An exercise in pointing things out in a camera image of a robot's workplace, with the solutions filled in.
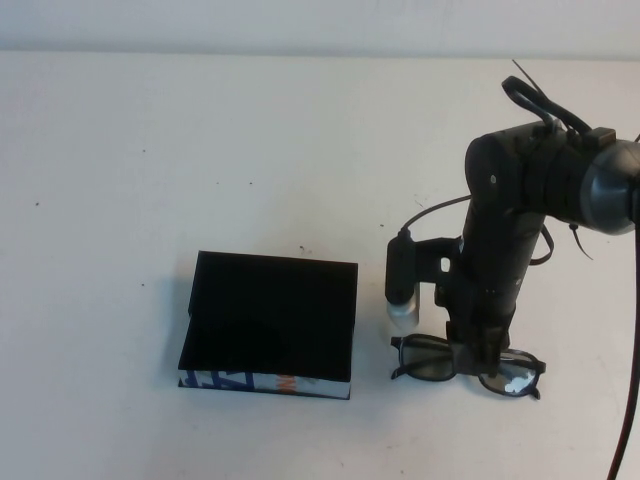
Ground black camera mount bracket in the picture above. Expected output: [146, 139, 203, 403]
[409, 236, 465, 287]

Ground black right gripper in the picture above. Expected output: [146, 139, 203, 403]
[433, 209, 545, 377]

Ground black framed glasses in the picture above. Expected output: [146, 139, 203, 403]
[389, 334, 547, 401]

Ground long dark hanging cable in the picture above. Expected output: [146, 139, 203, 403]
[606, 130, 640, 480]

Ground black open box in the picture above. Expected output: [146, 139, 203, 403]
[177, 250, 360, 403]

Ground long black zip tie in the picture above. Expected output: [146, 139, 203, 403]
[511, 58, 557, 109]

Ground short black zip tie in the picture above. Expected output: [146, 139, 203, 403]
[568, 223, 595, 262]

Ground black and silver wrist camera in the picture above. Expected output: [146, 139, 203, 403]
[384, 232, 420, 332]

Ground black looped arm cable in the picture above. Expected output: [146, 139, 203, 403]
[501, 74, 592, 137]

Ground thin black camera cable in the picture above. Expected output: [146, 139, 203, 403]
[397, 194, 555, 266]

